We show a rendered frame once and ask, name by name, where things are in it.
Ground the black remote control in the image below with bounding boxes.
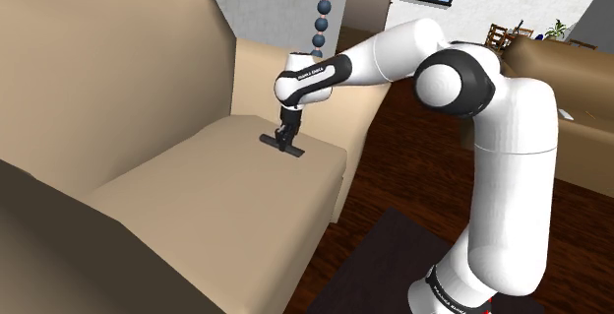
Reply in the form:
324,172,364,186
259,133,306,158

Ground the floor lamp with blue balls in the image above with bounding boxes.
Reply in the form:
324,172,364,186
310,0,338,59

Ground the doorway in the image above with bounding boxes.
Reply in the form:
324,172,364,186
334,0,396,55

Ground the beige sofa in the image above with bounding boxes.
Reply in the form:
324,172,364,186
0,0,393,314

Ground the dark robot stand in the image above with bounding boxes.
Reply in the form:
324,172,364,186
306,207,546,314

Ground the wooden chair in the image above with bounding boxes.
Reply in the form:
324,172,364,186
484,23,510,53

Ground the green potted plant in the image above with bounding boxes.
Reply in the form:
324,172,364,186
544,18,568,41

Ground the brown sofa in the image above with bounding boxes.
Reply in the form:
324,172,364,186
460,34,614,199

